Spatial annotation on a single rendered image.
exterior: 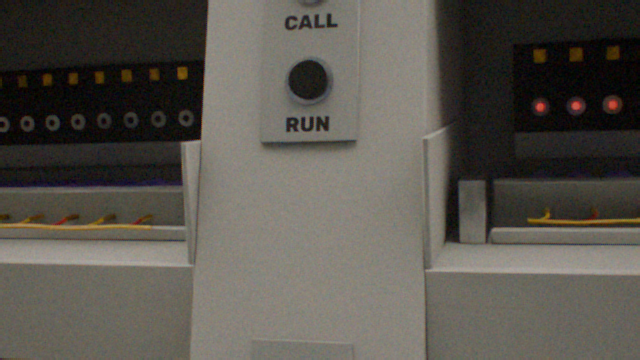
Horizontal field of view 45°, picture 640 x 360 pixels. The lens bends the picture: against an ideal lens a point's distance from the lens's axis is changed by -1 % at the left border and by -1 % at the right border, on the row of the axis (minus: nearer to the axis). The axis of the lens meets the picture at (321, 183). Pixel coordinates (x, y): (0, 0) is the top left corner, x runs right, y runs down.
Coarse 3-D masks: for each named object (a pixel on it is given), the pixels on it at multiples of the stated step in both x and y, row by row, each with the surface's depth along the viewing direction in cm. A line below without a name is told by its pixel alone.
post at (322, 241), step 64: (256, 0) 33; (384, 0) 32; (448, 0) 40; (256, 64) 33; (384, 64) 31; (448, 64) 40; (256, 128) 32; (384, 128) 31; (256, 192) 32; (320, 192) 31; (384, 192) 30; (256, 256) 31; (320, 256) 31; (384, 256) 30; (192, 320) 32; (256, 320) 31; (320, 320) 30; (384, 320) 30
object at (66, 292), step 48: (48, 144) 55; (96, 144) 54; (144, 144) 53; (192, 144) 32; (192, 192) 32; (0, 240) 40; (48, 240) 39; (96, 240) 39; (144, 240) 38; (192, 240) 32; (0, 288) 34; (48, 288) 34; (96, 288) 33; (144, 288) 33; (192, 288) 32; (0, 336) 35; (48, 336) 34; (96, 336) 34; (144, 336) 33
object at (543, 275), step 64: (576, 64) 46; (448, 128) 36; (576, 128) 46; (448, 192) 36; (512, 192) 36; (576, 192) 35; (448, 256) 32; (512, 256) 31; (576, 256) 31; (448, 320) 30; (512, 320) 29; (576, 320) 28
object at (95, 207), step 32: (0, 192) 40; (32, 192) 40; (64, 192) 39; (96, 192) 39; (128, 192) 39; (160, 192) 38; (0, 224) 39; (32, 224) 38; (64, 224) 40; (96, 224) 38; (128, 224) 37; (160, 224) 38
